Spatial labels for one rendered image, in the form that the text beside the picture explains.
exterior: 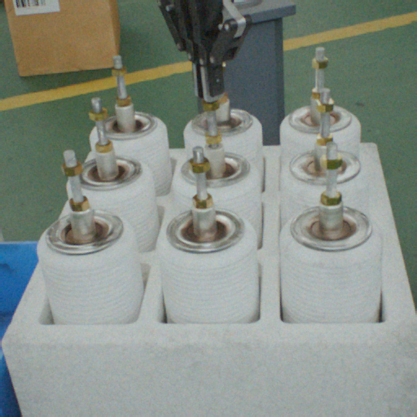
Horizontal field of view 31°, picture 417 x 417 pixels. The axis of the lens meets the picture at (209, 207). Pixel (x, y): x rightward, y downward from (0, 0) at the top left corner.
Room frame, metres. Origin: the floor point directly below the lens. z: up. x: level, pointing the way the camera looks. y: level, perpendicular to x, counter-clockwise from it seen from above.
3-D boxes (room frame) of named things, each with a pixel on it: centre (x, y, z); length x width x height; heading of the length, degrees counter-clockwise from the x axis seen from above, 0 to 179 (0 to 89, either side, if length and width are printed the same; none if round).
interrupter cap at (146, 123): (0.84, 0.09, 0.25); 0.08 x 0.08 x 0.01
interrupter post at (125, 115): (0.84, 0.09, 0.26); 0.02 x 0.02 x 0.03
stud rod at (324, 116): (0.70, -0.13, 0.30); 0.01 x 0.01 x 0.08; 20
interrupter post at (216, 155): (0.71, -0.01, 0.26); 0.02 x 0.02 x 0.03
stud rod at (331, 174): (0.58, -0.11, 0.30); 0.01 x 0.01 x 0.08; 53
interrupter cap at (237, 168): (0.71, -0.01, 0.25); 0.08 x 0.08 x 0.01
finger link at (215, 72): (0.70, -0.02, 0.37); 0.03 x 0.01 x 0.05; 33
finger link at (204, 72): (0.71, -0.01, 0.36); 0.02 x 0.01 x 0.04; 123
